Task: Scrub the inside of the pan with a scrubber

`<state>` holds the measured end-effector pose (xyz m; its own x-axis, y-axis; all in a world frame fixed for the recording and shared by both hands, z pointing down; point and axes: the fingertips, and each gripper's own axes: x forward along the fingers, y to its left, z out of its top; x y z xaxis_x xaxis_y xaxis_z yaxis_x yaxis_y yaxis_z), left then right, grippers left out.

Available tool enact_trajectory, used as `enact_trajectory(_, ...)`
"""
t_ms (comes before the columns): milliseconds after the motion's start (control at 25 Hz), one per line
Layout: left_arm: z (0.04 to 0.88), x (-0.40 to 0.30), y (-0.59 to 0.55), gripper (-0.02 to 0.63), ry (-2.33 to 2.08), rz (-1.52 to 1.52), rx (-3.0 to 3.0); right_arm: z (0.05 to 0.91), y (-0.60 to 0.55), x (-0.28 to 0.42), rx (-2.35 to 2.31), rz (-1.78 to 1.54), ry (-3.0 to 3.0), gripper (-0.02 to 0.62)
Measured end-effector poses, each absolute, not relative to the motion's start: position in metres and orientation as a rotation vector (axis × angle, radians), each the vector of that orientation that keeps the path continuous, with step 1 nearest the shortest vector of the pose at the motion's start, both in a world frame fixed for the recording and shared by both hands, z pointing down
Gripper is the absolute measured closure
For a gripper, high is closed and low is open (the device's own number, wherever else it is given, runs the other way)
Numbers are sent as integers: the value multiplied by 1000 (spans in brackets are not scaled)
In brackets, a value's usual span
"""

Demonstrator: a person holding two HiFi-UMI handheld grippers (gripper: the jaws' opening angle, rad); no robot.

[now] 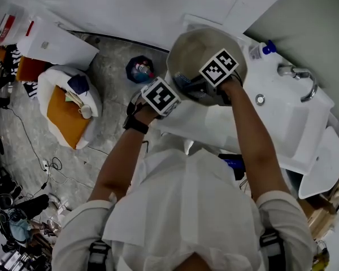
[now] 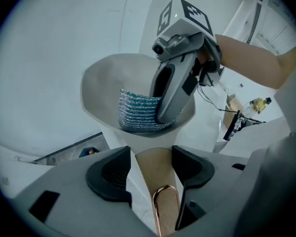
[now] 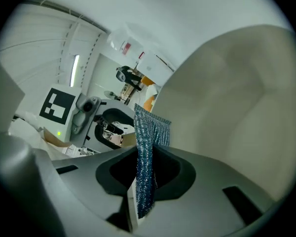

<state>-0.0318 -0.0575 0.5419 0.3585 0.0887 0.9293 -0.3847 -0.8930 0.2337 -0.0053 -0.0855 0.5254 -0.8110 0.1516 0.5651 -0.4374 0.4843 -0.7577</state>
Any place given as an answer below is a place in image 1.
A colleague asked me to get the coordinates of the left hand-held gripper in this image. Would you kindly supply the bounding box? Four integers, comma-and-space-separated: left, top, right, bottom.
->
140, 76, 182, 118

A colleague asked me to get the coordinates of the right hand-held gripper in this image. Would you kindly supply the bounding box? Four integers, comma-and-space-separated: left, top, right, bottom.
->
182, 48, 243, 107

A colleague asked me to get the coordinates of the blue scrubber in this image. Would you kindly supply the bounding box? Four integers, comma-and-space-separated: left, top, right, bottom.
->
174, 72, 193, 89

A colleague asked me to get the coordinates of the grey metal pan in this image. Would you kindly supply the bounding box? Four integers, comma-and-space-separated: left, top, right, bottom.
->
166, 27, 248, 107

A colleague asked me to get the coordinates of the person's left forearm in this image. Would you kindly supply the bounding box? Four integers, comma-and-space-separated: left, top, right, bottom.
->
88, 105, 157, 203

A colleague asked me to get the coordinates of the person's right forearm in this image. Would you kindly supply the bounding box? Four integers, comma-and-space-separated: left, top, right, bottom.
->
219, 79, 291, 203

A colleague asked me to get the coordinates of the red and white bottle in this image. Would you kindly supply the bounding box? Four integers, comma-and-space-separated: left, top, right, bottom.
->
135, 62, 155, 79

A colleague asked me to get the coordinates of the black wristband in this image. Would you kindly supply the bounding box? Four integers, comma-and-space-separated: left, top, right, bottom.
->
123, 116, 150, 136

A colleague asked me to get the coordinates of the dark blue bin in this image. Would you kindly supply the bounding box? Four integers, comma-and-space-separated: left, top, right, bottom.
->
125, 55, 157, 85

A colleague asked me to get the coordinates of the white bottle with blue cap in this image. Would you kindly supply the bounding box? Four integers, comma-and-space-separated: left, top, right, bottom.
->
248, 40, 277, 62

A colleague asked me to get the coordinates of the white cup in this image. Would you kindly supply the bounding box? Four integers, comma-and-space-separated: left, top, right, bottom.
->
78, 104, 94, 120

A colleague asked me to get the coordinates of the white sink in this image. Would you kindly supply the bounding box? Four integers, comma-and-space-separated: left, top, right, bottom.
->
151, 14, 336, 177

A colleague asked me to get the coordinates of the dark blue cloth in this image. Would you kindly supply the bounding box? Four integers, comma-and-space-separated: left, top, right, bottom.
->
67, 75, 90, 96

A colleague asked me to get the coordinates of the chrome faucet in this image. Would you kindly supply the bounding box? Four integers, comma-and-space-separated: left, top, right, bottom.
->
277, 64, 319, 103

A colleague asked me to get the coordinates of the black and blue device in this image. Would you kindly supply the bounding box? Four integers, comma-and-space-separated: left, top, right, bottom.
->
218, 152, 247, 182

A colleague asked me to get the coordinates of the orange cushion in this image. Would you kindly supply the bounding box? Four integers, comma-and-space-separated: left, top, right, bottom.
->
46, 85, 93, 150

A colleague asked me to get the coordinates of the white beanbag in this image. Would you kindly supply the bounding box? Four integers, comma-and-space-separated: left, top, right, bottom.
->
37, 64, 103, 151

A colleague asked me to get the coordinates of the white paper bag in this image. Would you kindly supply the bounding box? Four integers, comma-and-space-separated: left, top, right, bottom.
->
16, 18, 101, 72

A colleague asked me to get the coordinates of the person's white shirt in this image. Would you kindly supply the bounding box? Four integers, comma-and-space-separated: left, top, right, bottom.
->
51, 147, 318, 271

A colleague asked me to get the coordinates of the orange box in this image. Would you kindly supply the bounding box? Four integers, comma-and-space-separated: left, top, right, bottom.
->
15, 56, 51, 83

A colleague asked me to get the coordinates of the clear box with red label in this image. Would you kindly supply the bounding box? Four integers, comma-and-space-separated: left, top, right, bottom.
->
0, 2, 35, 47

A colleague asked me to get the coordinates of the brown cardboard box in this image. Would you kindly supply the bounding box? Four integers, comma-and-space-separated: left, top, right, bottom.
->
298, 168, 339, 240

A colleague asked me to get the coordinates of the black wall cable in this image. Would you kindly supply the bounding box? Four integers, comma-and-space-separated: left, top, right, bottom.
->
66, 29, 171, 54

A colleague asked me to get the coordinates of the thin black floor cable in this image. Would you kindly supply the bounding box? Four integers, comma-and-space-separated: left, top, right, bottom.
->
5, 106, 63, 200

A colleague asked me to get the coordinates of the black harness strap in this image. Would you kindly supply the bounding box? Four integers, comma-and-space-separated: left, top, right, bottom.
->
87, 239, 111, 271
259, 229, 286, 271

